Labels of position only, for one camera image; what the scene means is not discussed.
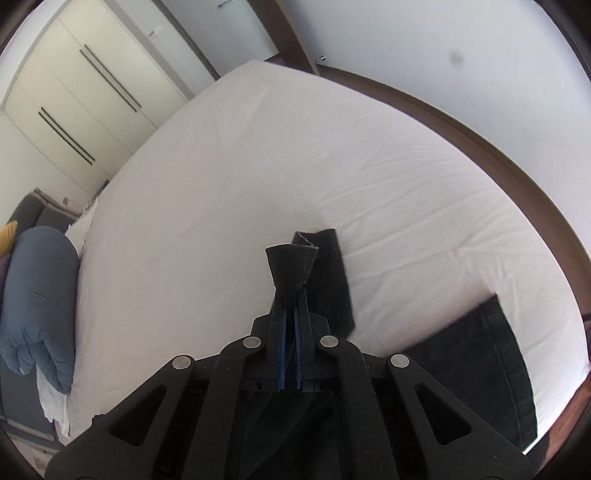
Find long black wardrobe handle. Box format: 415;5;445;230
79;49;139;112
38;113;93;165
41;108;96;162
85;44;142;108

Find yellow pillow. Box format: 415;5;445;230
0;220;19;257

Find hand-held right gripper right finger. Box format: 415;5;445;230
294;290;536;480

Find dark door frame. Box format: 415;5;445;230
157;0;221;80

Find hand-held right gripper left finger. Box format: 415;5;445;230
46;287;293;480

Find rolled blue duvet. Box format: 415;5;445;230
0;226;82;396

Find cream wardrobe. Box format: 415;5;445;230
0;0;218;204

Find black denim pants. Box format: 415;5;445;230
231;228;539;480

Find brown wooden door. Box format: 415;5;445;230
274;0;320;75

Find bed with white sheet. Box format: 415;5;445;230
37;60;587;457

